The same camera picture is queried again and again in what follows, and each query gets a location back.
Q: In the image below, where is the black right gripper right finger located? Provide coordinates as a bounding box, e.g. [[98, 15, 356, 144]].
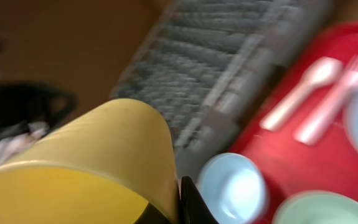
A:
[[180, 176, 218, 224]]

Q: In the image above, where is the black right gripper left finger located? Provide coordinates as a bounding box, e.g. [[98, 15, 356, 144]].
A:
[[134, 203, 170, 224]]

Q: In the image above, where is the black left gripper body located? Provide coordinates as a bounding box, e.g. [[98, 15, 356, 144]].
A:
[[0, 81, 77, 140]]

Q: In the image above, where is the yellow plastic cup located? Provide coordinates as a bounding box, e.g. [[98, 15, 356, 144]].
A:
[[0, 99, 180, 224]]

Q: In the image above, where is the light green bowl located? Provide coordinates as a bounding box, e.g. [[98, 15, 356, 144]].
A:
[[272, 190, 358, 224]]

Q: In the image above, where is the grey plastic dishwasher rack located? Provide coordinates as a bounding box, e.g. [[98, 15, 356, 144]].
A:
[[110, 0, 332, 179]]

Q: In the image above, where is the light blue bowl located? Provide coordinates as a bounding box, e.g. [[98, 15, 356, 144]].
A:
[[197, 152, 270, 224]]

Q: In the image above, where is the red plastic tray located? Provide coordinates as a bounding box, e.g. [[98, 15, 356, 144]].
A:
[[230, 22, 358, 223]]

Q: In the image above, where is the white plastic spoon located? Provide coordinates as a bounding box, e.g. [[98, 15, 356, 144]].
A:
[[259, 57, 343, 131]]

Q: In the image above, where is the white plastic fork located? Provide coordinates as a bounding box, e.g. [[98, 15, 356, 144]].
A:
[[294, 55, 358, 146]]

